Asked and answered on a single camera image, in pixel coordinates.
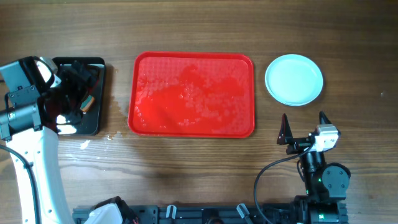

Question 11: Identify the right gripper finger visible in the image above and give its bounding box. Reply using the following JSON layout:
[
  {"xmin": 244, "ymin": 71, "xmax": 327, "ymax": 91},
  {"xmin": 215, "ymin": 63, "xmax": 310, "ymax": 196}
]
[
  {"xmin": 277, "ymin": 113, "xmax": 293, "ymax": 145},
  {"xmin": 318, "ymin": 111, "xmax": 341, "ymax": 136}
]

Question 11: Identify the green and orange sponge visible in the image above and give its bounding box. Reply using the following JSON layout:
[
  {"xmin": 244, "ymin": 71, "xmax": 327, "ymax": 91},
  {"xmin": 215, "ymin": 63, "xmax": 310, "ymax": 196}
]
[{"xmin": 80, "ymin": 95, "xmax": 95, "ymax": 113}]

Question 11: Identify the light blue plate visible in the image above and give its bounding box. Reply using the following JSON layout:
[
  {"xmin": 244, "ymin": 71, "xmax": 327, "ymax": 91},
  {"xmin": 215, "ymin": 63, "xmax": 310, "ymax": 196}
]
[{"xmin": 264, "ymin": 54, "xmax": 324, "ymax": 106}]

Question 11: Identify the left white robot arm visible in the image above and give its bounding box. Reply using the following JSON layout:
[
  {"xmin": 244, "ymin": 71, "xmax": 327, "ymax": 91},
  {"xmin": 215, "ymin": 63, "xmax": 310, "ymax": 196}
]
[{"xmin": 1, "ymin": 56, "xmax": 106, "ymax": 223}]

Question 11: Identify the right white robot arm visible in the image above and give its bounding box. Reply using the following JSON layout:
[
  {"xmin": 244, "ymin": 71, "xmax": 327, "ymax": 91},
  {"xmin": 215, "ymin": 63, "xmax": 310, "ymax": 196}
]
[{"xmin": 272, "ymin": 111, "xmax": 351, "ymax": 224}]

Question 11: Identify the black rectangular water tray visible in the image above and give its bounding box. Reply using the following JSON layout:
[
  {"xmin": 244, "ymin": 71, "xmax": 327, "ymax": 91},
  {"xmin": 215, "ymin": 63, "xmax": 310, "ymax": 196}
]
[{"xmin": 52, "ymin": 57, "xmax": 106, "ymax": 136}]

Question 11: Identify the red plastic serving tray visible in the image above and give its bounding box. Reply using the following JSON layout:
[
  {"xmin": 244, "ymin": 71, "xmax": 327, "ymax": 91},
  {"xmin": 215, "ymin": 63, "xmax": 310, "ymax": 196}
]
[{"xmin": 127, "ymin": 52, "xmax": 255, "ymax": 139}]

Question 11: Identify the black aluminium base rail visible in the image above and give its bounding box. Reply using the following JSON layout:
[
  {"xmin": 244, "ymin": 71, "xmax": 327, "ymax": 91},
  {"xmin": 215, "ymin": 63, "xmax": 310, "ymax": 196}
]
[{"xmin": 72, "ymin": 203, "xmax": 348, "ymax": 224}]

